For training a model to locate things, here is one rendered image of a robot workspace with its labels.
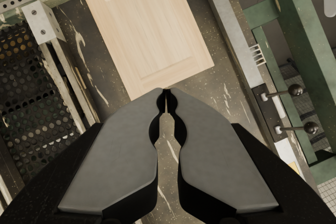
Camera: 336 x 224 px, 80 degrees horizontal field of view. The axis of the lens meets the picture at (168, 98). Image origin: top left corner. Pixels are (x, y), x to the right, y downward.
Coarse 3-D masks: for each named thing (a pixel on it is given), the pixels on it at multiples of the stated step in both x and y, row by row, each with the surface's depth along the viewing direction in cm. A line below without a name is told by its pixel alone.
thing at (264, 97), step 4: (292, 84) 58; (296, 84) 57; (288, 88) 59; (292, 88) 57; (296, 88) 57; (300, 88) 57; (264, 92) 67; (276, 92) 63; (280, 92) 62; (284, 92) 61; (288, 92) 59; (292, 92) 57; (296, 92) 57; (300, 92) 57; (260, 96) 67; (264, 96) 66; (268, 96) 65; (264, 100) 67
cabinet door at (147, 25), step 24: (96, 0) 68; (120, 0) 68; (144, 0) 69; (168, 0) 69; (120, 24) 69; (144, 24) 69; (168, 24) 69; (192, 24) 69; (120, 48) 69; (144, 48) 69; (168, 48) 69; (192, 48) 69; (120, 72) 69; (144, 72) 69; (168, 72) 69; (192, 72) 70
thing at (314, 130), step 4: (304, 124) 59; (308, 124) 58; (312, 124) 57; (316, 124) 57; (276, 128) 67; (280, 128) 66; (284, 128) 65; (288, 128) 64; (292, 128) 63; (296, 128) 62; (300, 128) 61; (304, 128) 59; (308, 128) 58; (312, 128) 57; (316, 128) 57; (276, 132) 67; (280, 132) 67; (308, 132) 58; (312, 132) 58; (316, 132) 58
